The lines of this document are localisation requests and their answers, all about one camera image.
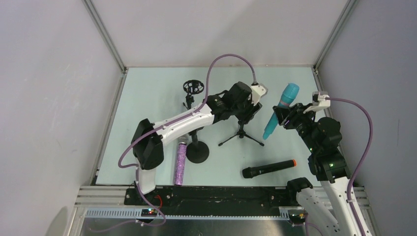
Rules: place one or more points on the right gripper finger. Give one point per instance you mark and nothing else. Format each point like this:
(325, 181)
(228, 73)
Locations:
(298, 108)
(281, 114)

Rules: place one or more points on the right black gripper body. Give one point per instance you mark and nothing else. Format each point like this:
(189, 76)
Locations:
(289, 115)

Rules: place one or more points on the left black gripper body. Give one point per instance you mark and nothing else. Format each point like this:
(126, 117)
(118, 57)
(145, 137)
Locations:
(249, 112)

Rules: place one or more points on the clip tripod mic stand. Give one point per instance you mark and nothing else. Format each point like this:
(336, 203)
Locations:
(241, 134)

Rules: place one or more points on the light blue microphone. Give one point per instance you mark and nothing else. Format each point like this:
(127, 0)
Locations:
(288, 95)

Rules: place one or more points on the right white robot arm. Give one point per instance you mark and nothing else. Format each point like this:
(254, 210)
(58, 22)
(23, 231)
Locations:
(329, 166)

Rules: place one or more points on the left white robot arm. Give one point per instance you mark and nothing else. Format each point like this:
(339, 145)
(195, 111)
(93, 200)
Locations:
(241, 101)

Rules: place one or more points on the round base mic stand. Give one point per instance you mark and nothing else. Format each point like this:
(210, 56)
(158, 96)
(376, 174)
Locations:
(197, 151)

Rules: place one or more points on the black microphone orange tip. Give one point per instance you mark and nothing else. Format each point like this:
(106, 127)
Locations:
(252, 172)

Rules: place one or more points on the purple glitter microphone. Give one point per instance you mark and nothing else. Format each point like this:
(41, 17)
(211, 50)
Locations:
(180, 160)

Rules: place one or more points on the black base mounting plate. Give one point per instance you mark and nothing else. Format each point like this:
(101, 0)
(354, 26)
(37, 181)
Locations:
(209, 200)

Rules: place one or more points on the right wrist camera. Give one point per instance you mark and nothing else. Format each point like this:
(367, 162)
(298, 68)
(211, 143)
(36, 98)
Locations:
(319, 102)

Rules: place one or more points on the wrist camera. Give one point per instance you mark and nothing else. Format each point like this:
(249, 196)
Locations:
(258, 91)
(319, 102)

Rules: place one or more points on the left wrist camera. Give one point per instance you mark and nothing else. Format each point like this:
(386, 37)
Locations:
(258, 91)

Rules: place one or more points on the shock mount tripod stand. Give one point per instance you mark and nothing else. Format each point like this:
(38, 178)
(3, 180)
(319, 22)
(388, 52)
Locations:
(192, 87)

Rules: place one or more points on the slotted cable duct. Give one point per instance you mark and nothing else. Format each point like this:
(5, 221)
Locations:
(142, 213)

